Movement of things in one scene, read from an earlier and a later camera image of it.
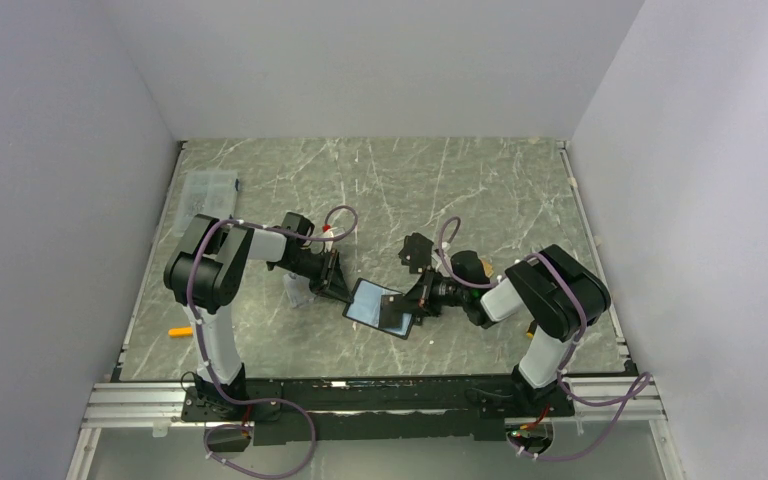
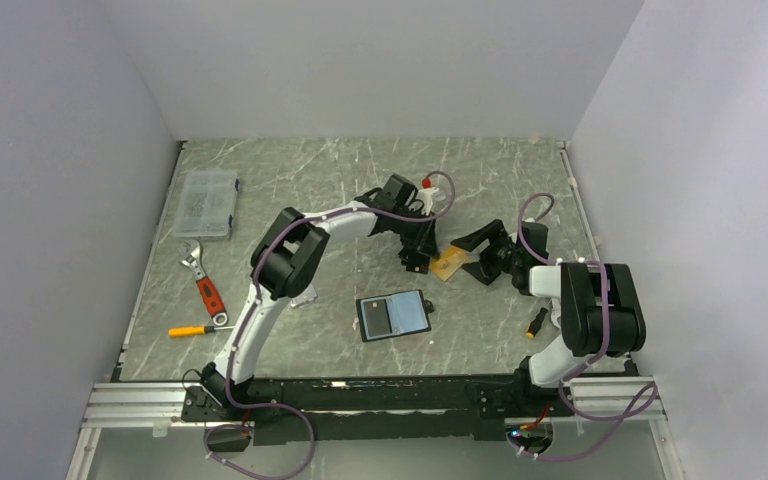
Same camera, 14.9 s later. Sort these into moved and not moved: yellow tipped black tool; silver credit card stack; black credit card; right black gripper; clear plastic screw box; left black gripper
Moved: right black gripper; black credit card; left black gripper
Not moved: clear plastic screw box; silver credit card stack; yellow tipped black tool
